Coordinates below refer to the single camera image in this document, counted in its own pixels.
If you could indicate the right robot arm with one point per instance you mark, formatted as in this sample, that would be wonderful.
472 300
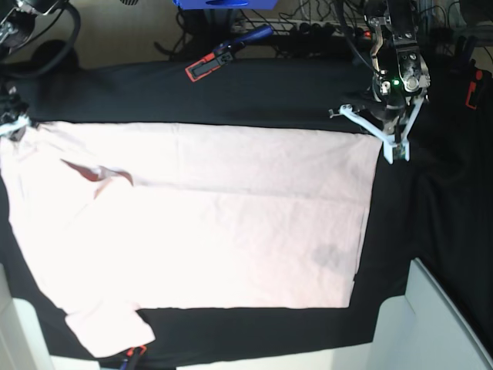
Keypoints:
17 27

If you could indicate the white power strip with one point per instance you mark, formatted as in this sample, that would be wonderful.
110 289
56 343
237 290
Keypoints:
285 27

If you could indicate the blue handled clamp, red jaw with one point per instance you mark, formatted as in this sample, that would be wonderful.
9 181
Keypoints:
225 53

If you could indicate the pink T-shirt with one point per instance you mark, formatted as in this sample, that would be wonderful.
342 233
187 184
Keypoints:
114 218

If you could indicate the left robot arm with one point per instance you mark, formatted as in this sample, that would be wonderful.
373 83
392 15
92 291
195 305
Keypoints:
400 77

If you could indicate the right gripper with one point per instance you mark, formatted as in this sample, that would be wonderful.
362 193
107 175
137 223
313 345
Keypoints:
14 115

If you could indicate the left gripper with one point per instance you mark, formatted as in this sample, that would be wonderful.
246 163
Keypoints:
393 114

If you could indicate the blue plastic box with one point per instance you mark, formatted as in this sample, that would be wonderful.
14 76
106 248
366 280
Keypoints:
225 4

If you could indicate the black table cloth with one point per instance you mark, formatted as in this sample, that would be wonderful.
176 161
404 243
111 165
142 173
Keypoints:
437 206

